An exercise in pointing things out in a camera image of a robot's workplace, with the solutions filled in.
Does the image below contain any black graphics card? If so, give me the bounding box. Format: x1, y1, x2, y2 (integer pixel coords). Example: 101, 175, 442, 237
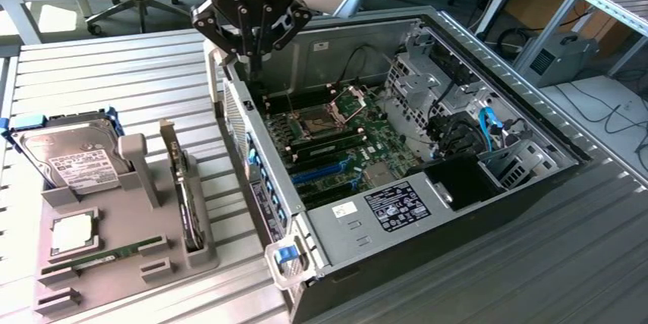
159, 118, 207, 255

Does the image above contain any metal socket cover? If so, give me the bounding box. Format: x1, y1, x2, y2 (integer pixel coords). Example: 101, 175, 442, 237
329, 87, 374, 127

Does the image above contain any CPU socket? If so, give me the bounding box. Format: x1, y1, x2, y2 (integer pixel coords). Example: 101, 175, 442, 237
297, 109, 339, 139

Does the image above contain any silver drive cage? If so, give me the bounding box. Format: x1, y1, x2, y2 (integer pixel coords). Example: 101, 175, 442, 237
382, 52, 491, 150

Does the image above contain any installed RAM stick with label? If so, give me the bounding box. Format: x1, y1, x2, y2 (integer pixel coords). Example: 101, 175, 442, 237
293, 137, 366, 160

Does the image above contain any green motherboard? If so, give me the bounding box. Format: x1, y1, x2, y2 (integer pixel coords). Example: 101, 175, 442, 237
263, 87, 431, 211

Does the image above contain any blue expansion slot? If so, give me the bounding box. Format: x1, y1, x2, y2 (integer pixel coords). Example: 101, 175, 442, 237
293, 162, 342, 184

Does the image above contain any hard disk in blue caddy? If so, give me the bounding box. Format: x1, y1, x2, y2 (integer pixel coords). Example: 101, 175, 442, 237
0, 105, 129, 192

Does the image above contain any silver chipset heatsink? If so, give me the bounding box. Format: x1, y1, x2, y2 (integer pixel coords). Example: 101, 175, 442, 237
363, 162, 399, 188

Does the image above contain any black plastic shroud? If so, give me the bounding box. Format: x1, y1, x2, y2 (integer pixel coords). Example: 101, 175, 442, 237
407, 155, 507, 213

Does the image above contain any grey control box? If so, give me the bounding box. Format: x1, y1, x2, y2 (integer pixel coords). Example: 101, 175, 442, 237
526, 30, 602, 88

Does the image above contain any grey parts rack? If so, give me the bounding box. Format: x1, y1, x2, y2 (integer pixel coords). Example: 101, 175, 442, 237
33, 118, 222, 317

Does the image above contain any grey power supply unit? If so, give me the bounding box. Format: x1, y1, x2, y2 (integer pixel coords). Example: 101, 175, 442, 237
306, 170, 457, 268

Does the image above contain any silver disk bay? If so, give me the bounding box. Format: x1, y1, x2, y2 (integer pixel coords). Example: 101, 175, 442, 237
478, 140, 563, 192

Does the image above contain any silver CPU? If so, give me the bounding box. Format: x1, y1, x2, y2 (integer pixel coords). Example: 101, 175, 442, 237
49, 214, 101, 259

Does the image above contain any green RAM stick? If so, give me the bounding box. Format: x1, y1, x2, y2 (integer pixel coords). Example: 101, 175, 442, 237
41, 235, 167, 275

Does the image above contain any open PC case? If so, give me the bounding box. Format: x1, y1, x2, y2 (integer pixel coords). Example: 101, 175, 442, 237
202, 5, 594, 324

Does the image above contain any black power wires bundle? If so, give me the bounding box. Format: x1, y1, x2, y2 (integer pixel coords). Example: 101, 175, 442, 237
427, 109, 482, 158

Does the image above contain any blue SATA wire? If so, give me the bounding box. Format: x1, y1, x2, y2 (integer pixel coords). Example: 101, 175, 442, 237
478, 106, 507, 153

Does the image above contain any aluminium frame table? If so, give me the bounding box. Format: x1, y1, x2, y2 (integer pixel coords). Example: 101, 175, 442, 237
511, 0, 648, 77

